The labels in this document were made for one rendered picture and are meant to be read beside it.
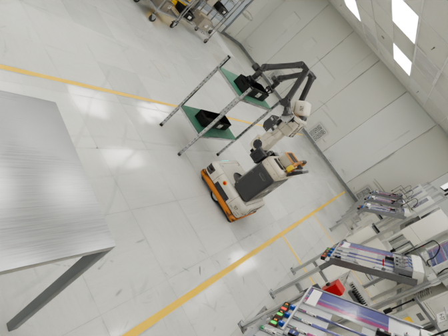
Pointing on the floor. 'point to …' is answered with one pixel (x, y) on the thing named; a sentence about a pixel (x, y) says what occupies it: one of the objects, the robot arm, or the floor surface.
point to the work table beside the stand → (45, 199)
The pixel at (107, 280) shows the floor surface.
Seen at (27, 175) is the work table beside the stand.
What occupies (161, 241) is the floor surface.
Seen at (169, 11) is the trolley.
